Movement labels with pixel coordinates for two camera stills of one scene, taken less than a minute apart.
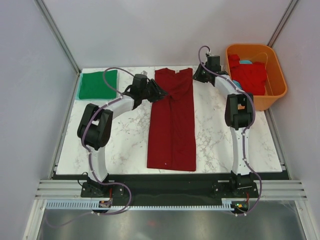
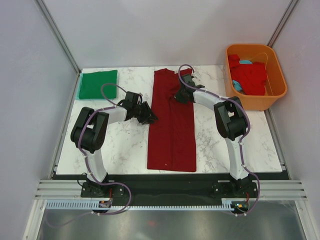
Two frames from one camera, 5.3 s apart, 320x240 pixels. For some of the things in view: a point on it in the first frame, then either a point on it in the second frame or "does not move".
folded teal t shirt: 77,97 does not move
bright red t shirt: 251,77 does not move
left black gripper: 158,93 -> 147,112
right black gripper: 197,76 -> 178,97
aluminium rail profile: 282,189 does not move
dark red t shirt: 171,142 does not move
